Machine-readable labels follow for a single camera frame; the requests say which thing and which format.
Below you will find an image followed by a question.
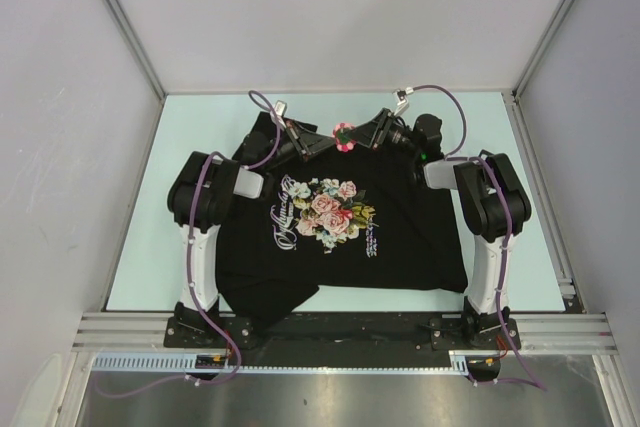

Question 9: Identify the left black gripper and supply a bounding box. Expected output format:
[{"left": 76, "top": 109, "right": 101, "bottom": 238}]
[{"left": 261, "top": 120, "right": 335, "bottom": 171}]

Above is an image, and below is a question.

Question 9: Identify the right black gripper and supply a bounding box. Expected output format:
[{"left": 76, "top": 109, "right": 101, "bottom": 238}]
[{"left": 343, "top": 109, "right": 420, "bottom": 159}]

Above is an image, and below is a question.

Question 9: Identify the pink flower brooch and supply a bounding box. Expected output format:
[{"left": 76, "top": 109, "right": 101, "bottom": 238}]
[{"left": 332, "top": 122, "right": 356, "bottom": 153}]

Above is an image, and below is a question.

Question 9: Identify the black floral print t-shirt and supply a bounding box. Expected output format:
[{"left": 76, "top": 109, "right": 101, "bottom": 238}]
[{"left": 214, "top": 111, "right": 471, "bottom": 330}]

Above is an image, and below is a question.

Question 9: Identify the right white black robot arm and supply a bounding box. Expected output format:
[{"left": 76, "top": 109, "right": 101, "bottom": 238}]
[{"left": 334, "top": 109, "right": 532, "bottom": 348}]

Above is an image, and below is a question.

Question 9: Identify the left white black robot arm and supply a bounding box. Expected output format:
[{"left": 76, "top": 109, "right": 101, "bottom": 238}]
[{"left": 167, "top": 115, "right": 336, "bottom": 347}]

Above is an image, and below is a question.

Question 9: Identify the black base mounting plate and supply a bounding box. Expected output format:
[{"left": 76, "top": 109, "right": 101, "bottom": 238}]
[{"left": 163, "top": 312, "right": 521, "bottom": 350}]

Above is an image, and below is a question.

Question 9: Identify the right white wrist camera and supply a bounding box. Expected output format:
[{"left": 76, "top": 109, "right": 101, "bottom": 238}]
[{"left": 393, "top": 87, "right": 414, "bottom": 118}]

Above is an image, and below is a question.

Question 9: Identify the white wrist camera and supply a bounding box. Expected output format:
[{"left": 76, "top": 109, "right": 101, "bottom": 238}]
[
  {"left": 393, "top": 87, "right": 414, "bottom": 118},
  {"left": 270, "top": 100, "right": 287, "bottom": 125}
]

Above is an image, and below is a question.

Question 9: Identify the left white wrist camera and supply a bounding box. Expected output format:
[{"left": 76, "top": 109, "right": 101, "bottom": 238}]
[{"left": 270, "top": 100, "right": 287, "bottom": 125}]

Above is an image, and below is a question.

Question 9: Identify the right aluminium side rail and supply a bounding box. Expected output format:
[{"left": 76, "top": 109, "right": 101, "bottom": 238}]
[{"left": 502, "top": 91, "right": 583, "bottom": 313}]

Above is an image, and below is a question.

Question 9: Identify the white slotted cable duct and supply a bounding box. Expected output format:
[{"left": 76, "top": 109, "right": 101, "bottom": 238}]
[{"left": 92, "top": 351, "right": 501, "bottom": 376}]

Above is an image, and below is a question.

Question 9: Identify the left aluminium corner post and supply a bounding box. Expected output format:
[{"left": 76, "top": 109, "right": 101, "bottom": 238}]
[{"left": 102, "top": 0, "right": 167, "bottom": 102}]

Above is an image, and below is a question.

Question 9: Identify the aluminium corner post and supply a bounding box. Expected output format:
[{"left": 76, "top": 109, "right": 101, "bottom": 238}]
[
  {"left": 511, "top": 0, "right": 577, "bottom": 101},
  {"left": 102, "top": 0, "right": 167, "bottom": 102}
]

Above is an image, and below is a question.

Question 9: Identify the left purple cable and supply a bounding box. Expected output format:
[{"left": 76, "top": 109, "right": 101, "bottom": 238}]
[{"left": 93, "top": 90, "right": 281, "bottom": 401}]

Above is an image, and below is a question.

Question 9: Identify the purple cable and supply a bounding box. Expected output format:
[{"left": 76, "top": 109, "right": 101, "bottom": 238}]
[
  {"left": 93, "top": 90, "right": 281, "bottom": 401},
  {"left": 407, "top": 83, "right": 546, "bottom": 391}
]

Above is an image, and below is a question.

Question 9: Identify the right aluminium corner post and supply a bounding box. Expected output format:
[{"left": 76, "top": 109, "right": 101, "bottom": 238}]
[{"left": 511, "top": 0, "right": 577, "bottom": 101}]

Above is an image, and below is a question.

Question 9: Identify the aluminium front rail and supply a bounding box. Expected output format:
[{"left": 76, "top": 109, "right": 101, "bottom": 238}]
[{"left": 72, "top": 312, "right": 618, "bottom": 355}]

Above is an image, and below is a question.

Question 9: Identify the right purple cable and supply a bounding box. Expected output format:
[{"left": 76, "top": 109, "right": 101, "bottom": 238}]
[{"left": 407, "top": 83, "right": 546, "bottom": 391}]

